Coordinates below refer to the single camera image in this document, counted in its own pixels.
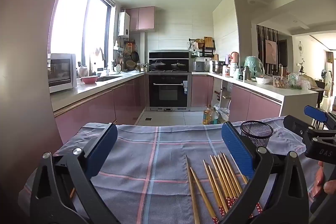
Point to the white microwave oven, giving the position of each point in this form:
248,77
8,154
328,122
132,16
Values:
61,71

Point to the steel stock pot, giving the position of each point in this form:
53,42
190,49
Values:
218,66

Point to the right hand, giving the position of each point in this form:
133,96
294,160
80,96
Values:
321,185

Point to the cooking oil bottle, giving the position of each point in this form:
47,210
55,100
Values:
210,116

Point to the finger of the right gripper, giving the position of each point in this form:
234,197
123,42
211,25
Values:
315,113
299,127

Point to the pink bowl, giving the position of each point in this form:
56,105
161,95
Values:
89,79

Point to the black built-in oven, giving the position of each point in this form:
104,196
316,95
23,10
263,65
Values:
169,80

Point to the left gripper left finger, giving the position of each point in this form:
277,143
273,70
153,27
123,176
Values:
62,189

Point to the white water heater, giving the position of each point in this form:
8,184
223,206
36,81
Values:
123,25

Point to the pink wall cabinet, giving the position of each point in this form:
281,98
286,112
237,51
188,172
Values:
142,19

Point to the black mesh utensil holder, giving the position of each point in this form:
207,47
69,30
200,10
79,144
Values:
257,131

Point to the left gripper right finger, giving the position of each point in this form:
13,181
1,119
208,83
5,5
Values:
276,191

